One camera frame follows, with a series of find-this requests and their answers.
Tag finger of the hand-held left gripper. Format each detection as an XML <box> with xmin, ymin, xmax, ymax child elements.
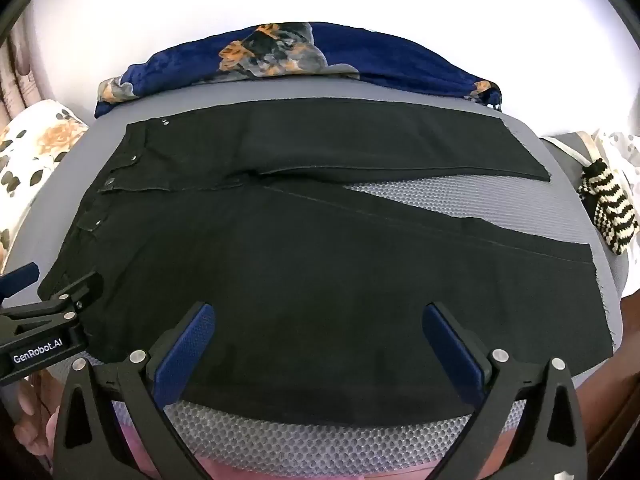
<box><xmin>0</xmin><ymin>272</ymin><xmax>104</xmax><ymax>335</ymax></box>
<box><xmin>0</xmin><ymin>266</ymin><xmax>41</xmax><ymax>304</ymax></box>

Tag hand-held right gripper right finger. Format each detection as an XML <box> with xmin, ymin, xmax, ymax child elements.
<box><xmin>421</xmin><ymin>301</ymin><xmax>589</xmax><ymax>480</ymax></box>

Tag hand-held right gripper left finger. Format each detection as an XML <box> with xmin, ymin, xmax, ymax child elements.
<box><xmin>52</xmin><ymin>301</ymin><xmax>217</xmax><ymax>480</ymax></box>

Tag black pants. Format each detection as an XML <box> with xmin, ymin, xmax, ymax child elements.
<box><xmin>37</xmin><ymin>99</ymin><xmax>615</xmax><ymax>426</ymax></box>

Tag person's left hand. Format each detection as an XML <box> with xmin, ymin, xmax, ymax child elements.
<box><xmin>7</xmin><ymin>367</ymin><xmax>60</xmax><ymax>463</ymax></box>

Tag white floral pillow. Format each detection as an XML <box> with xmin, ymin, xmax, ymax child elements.
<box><xmin>0</xmin><ymin>99</ymin><xmax>91</xmax><ymax>271</ymax></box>

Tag grey mesh mattress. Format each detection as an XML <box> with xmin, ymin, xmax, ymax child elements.
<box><xmin>10</xmin><ymin>77</ymin><xmax>627</xmax><ymax>463</ymax></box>

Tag person's pink clothing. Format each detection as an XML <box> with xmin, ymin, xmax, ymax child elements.
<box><xmin>112</xmin><ymin>400</ymin><xmax>521</xmax><ymax>480</ymax></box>

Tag dark brown board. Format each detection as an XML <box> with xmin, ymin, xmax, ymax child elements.
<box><xmin>585</xmin><ymin>292</ymin><xmax>640</xmax><ymax>461</ymax></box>

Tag beige curtain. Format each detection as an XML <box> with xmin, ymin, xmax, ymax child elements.
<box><xmin>0</xmin><ymin>10</ymin><xmax>46</xmax><ymax>126</ymax></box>

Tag black white striped knitted bag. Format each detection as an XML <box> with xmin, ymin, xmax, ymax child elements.
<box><xmin>542</xmin><ymin>135</ymin><xmax>639</xmax><ymax>254</ymax></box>

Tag white patterned cloth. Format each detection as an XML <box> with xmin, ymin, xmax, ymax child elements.
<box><xmin>597</xmin><ymin>129</ymin><xmax>640</xmax><ymax>196</ymax></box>

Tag blue floral blanket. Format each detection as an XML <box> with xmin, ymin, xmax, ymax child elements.
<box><xmin>95</xmin><ymin>21</ymin><xmax>503</xmax><ymax>120</ymax></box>

